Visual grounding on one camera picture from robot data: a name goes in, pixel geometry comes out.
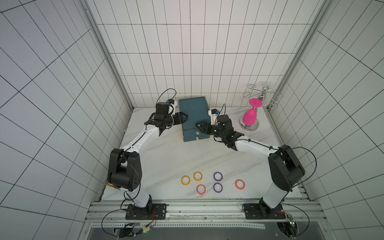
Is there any red tape roll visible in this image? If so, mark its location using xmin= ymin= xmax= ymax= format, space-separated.
xmin=196 ymin=184 xmax=207 ymax=195
xmin=235 ymin=180 xmax=245 ymax=190

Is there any chrome glass rack stand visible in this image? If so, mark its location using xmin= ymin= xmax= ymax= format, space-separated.
xmin=239 ymin=83 xmax=283 ymax=132

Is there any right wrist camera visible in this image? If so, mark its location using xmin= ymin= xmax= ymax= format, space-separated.
xmin=208 ymin=109 xmax=220 ymax=125

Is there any left yellow tape roll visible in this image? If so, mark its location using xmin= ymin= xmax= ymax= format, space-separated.
xmin=181 ymin=176 xmax=191 ymax=186

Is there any yellow tape roll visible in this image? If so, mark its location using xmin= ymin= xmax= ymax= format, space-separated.
xmin=193 ymin=172 xmax=203 ymax=182
xmin=181 ymin=176 xmax=191 ymax=186

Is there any purple tape roll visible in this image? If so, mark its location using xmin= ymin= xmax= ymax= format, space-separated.
xmin=213 ymin=172 xmax=223 ymax=182
xmin=213 ymin=183 xmax=223 ymax=194

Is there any right yellow tape roll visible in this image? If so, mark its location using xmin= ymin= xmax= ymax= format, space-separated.
xmin=193 ymin=172 xmax=203 ymax=182

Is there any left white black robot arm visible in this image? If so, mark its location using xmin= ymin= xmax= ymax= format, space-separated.
xmin=107 ymin=100 xmax=188 ymax=219

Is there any teal drawer cabinet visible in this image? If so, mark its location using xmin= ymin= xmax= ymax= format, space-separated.
xmin=178 ymin=96 xmax=212 ymax=143

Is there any pink goblet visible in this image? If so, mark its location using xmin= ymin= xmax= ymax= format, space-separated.
xmin=242 ymin=98 xmax=263 ymax=126

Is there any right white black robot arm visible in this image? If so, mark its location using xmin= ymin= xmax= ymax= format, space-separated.
xmin=196 ymin=115 xmax=305 ymax=219

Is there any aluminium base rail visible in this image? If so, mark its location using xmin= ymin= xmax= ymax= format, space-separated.
xmin=79 ymin=199 xmax=335 ymax=240

